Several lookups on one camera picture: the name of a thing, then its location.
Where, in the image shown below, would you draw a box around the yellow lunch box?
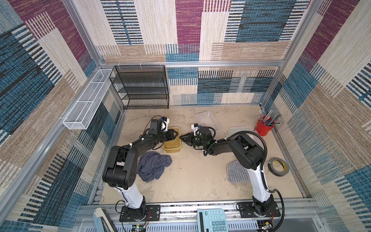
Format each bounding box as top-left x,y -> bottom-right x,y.
163,127 -> 182,153

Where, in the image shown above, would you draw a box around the translucent white lunch box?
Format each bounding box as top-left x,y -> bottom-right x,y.
195,111 -> 221,132

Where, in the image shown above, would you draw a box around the translucent lunch box lid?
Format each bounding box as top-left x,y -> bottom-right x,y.
226,125 -> 256,137

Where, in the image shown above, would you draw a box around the grey striped cloth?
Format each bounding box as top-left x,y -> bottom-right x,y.
227,160 -> 250,184

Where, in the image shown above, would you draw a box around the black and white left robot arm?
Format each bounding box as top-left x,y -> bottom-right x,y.
102,117 -> 178,221

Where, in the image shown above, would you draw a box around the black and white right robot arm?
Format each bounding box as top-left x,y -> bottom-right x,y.
180,126 -> 285,217

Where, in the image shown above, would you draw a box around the dark blue cloth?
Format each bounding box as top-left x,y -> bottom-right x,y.
137,152 -> 173,183

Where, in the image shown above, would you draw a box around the red pen holder cup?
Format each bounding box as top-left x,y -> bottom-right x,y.
254,116 -> 274,136

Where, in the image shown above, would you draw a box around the pens in red cup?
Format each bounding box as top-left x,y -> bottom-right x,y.
260,110 -> 282,127

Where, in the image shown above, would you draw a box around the grey tape roll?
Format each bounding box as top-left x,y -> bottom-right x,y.
268,157 -> 289,177

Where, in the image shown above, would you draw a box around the teal calculator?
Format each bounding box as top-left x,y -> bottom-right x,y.
197,208 -> 229,232

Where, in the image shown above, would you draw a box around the white handheld device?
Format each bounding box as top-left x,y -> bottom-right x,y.
93,207 -> 117,232

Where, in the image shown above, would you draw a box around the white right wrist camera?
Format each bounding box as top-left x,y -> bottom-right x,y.
191,123 -> 201,136

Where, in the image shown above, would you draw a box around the black wire mesh shelf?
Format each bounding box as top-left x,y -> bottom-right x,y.
110,65 -> 170,110

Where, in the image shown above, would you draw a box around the aluminium front rail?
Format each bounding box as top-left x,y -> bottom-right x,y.
75,198 -> 322,225

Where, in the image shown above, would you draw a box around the white wire mesh basket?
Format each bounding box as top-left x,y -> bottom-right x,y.
63,69 -> 112,130

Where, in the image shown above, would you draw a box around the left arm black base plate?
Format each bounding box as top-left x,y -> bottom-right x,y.
119,205 -> 161,222

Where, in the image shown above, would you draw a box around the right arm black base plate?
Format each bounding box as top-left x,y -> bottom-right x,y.
237,201 -> 281,218

